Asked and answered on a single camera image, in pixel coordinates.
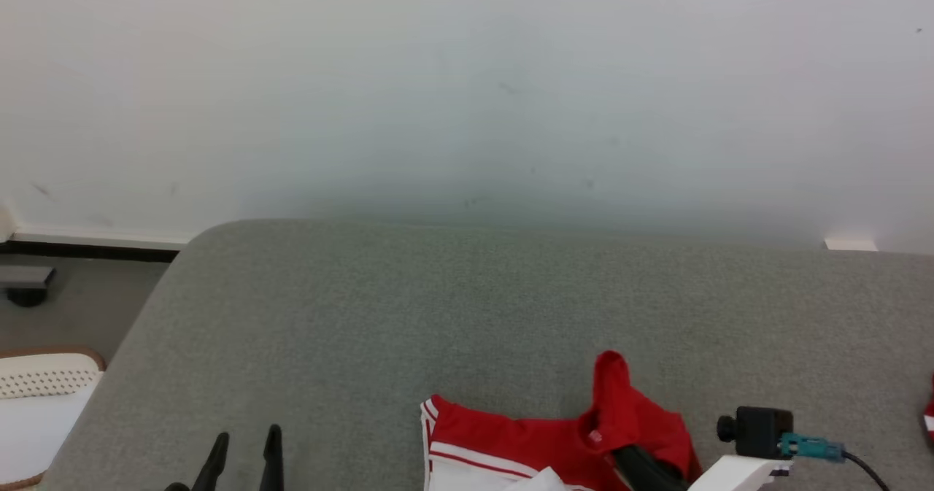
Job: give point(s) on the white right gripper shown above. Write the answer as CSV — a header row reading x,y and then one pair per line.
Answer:
x,y
737,473

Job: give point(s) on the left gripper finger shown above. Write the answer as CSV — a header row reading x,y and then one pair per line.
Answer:
x,y
213,469
273,465

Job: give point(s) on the red white basketball jersey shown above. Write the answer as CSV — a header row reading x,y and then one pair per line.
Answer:
x,y
511,440

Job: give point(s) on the red shorts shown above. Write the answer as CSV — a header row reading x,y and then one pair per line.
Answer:
x,y
929,414

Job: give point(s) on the white laundry basket brown rim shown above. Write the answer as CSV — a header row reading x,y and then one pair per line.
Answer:
x,y
36,411

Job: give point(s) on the dark grey floor object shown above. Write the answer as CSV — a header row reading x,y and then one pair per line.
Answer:
x,y
25,281

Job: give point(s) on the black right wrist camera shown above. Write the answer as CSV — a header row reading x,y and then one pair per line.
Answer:
x,y
759,431

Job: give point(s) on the teal right camera connector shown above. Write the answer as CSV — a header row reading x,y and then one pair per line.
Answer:
x,y
810,447

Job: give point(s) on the small white wall block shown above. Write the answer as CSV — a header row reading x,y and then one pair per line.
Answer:
x,y
850,244

